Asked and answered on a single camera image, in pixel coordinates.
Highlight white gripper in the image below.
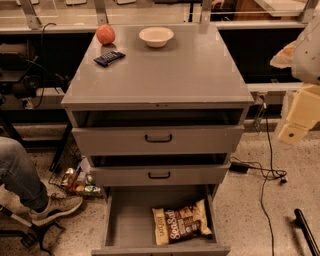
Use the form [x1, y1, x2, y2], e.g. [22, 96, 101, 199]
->
[270, 23, 320, 145]

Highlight brown sea salt chip bag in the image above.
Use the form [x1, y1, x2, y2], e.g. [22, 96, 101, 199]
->
[152, 199, 212, 245]

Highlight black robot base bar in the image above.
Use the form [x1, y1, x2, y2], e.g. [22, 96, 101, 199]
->
[294, 208, 320, 256]

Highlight grey top drawer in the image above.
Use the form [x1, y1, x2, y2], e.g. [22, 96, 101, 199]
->
[72, 126, 243, 156]

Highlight grey drawer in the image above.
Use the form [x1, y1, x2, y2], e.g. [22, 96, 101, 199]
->
[91, 185, 230, 256]
[72, 126, 243, 156]
[90, 165, 228, 187]

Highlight grey middle drawer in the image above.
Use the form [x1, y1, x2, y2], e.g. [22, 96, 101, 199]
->
[90, 165, 228, 187]

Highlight grey drawer cabinet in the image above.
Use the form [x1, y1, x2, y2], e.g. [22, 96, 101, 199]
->
[61, 23, 255, 188]

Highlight grey bottom drawer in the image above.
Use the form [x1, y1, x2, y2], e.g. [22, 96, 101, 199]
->
[91, 185, 230, 256]

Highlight black power adapter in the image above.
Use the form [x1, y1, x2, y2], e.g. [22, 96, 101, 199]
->
[229, 162, 249, 173]

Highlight white bowl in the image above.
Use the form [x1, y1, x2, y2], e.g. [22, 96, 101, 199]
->
[139, 27, 174, 48]

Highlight dark blue snack bar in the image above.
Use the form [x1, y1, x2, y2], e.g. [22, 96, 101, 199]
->
[94, 51, 125, 67]

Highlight red apple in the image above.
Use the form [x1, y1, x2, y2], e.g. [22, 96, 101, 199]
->
[96, 24, 115, 45]

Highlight grey sneaker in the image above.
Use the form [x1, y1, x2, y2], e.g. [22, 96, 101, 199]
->
[30, 195, 83, 226]

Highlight dark machine on left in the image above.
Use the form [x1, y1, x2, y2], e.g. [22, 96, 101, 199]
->
[0, 41, 70, 109]

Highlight person leg in jeans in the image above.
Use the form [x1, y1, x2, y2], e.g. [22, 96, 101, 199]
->
[0, 137, 49, 213]

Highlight black chair base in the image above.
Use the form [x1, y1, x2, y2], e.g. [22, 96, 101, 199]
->
[0, 205, 64, 256]

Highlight black power cable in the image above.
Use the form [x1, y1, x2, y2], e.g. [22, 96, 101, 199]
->
[229, 96, 288, 256]

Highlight wire basket with snacks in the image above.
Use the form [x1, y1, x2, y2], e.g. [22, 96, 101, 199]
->
[49, 158, 102, 198]

